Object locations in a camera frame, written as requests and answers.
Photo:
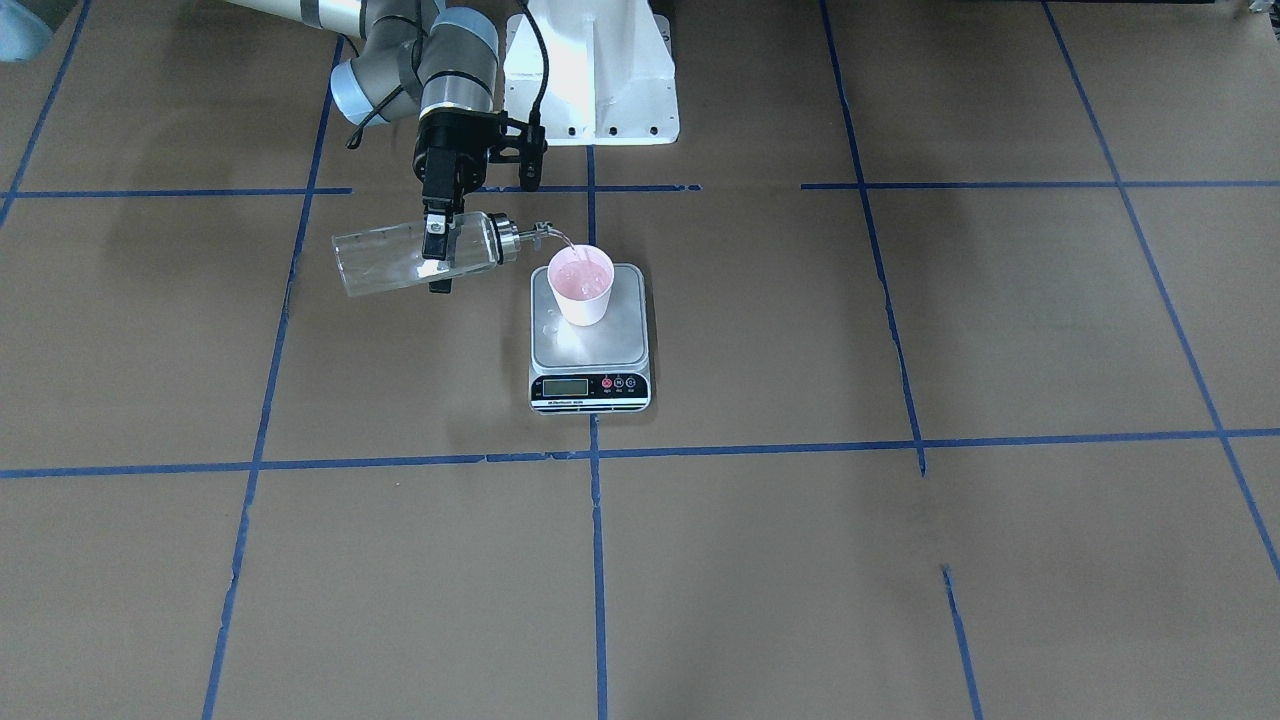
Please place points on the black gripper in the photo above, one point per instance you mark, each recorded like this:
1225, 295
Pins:
446, 148

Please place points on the glass sauce dispenser bottle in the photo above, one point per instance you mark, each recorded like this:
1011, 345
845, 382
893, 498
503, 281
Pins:
392, 258

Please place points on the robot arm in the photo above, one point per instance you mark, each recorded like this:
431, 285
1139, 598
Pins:
427, 63

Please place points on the digital kitchen scale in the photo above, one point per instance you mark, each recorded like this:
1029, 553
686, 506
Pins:
600, 368

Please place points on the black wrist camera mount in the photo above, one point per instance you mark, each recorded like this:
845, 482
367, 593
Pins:
522, 143

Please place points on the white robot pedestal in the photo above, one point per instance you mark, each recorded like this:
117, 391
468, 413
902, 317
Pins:
605, 69

